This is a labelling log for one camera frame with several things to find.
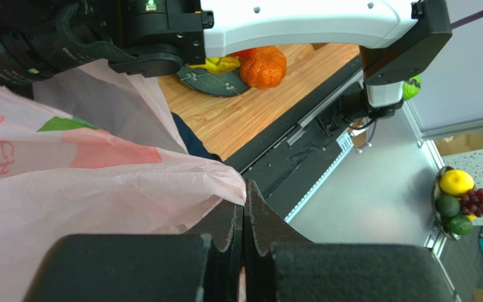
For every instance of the pink plastic bag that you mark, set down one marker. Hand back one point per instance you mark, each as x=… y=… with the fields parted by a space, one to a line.
x=96 y=152

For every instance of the dark green fake avocado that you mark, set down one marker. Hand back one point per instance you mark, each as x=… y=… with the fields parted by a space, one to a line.
x=447 y=205

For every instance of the yellow fake lemon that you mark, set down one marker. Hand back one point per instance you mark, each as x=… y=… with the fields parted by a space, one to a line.
x=456 y=182

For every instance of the red yellow fake apple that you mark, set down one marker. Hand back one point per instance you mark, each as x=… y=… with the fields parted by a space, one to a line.
x=243 y=53

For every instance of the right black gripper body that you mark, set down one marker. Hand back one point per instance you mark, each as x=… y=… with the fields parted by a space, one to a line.
x=40 y=39

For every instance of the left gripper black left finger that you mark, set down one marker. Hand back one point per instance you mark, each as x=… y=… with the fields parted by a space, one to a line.
x=202 y=264

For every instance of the navy blue cloth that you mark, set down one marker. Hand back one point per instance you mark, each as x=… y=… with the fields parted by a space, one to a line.
x=193 y=144

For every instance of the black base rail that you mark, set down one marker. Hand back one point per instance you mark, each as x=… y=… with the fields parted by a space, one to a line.
x=291 y=157

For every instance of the orange fake fruit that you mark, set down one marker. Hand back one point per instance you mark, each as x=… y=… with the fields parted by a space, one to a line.
x=264 y=69

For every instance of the purple fake grapes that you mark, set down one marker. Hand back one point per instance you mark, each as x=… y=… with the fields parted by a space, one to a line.
x=472 y=203

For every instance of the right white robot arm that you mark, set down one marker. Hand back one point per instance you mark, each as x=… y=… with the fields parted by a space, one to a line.
x=397 y=39

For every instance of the dark blue-grey ceramic plate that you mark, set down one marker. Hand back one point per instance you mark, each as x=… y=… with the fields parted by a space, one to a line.
x=226 y=85

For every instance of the yellow fake starfruit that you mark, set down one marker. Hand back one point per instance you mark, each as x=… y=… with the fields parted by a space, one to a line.
x=218 y=65

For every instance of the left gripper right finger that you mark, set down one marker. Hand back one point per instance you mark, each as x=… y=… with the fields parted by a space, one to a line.
x=283 y=265

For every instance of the green fake lime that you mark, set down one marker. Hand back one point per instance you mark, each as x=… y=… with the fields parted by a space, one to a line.
x=459 y=225

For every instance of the green fake watermelon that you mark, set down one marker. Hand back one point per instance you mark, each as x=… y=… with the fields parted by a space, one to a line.
x=411 y=87

